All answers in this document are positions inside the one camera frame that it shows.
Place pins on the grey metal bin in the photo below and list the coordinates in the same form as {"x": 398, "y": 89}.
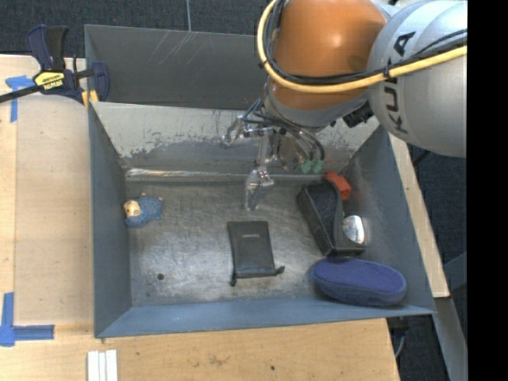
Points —
{"x": 190, "y": 252}

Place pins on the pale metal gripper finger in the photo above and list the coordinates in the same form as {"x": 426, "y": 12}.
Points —
{"x": 265, "y": 185}
{"x": 251, "y": 187}

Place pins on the black cylinder on white bracket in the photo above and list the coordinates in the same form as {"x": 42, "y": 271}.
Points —
{"x": 357, "y": 116}

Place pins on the black flat case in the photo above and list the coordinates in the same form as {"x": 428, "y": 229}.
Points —
{"x": 251, "y": 248}

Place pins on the blue oval sponge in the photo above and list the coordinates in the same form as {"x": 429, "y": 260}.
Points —
{"x": 357, "y": 281}

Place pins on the orange plastic piece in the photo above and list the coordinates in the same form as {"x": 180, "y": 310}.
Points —
{"x": 338, "y": 184}

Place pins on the blue and cream toy animal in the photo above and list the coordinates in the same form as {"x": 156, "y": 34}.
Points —
{"x": 147, "y": 210}

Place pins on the black open box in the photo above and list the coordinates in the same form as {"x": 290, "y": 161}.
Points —
{"x": 323, "y": 212}

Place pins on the clear round plastic thing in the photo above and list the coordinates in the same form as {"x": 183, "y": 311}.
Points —
{"x": 354, "y": 228}

